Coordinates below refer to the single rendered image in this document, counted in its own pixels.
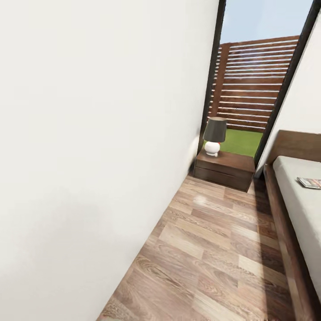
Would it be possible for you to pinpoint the nightstand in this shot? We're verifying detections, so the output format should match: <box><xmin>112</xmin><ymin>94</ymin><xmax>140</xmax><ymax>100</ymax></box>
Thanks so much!
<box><xmin>193</xmin><ymin>148</ymin><xmax>256</xmax><ymax>193</ymax></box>

